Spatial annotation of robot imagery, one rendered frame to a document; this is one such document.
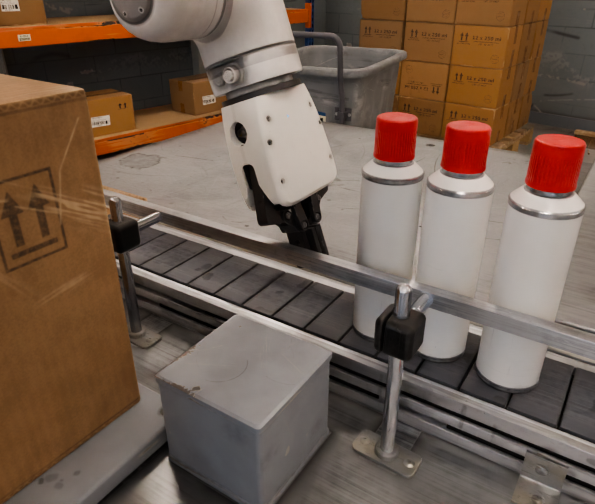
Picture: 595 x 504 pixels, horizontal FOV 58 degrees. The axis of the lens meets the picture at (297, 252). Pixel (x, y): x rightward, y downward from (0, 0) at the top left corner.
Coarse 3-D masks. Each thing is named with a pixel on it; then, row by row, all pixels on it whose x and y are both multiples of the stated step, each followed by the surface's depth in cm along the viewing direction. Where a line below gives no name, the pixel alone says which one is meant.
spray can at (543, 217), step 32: (544, 160) 36; (576, 160) 36; (512, 192) 39; (544, 192) 37; (512, 224) 39; (544, 224) 37; (576, 224) 37; (512, 256) 39; (544, 256) 38; (512, 288) 40; (544, 288) 39; (480, 352) 45; (512, 352) 42; (544, 352) 43; (512, 384) 43
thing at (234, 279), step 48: (144, 240) 69; (192, 288) 59; (240, 288) 58; (288, 288) 58; (336, 288) 58; (336, 336) 51; (480, 336) 51; (480, 384) 45; (576, 384) 45; (576, 432) 40
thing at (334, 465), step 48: (192, 144) 125; (336, 144) 125; (432, 144) 125; (144, 192) 98; (192, 192) 98; (240, 192) 98; (336, 192) 98; (576, 192) 98; (288, 240) 80; (336, 240) 80; (480, 288) 68; (192, 336) 59; (144, 384) 52; (336, 432) 47; (144, 480) 42; (192, 480) 42; (336, 480) 42; (384, 480) 42; (432, 480) 42; (480, 480) 42
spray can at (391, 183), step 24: (384, 120) 42; (408, 120) 41; (384, 144) 42; (408, 144) 42; (384, 168) 43; (408, 168) 43; (384, 192) 43; (408, 192) 43; (360, 216) 46; (384, 216) 44; (408, 216) 44; (360, 240) 47; (384, 240) 45; (408, 240) 45; (360, 264) 47; (384, 264) 46; (408, 264) 46; (360, 288) 48; (360, 312) 49; (360, 336) 50
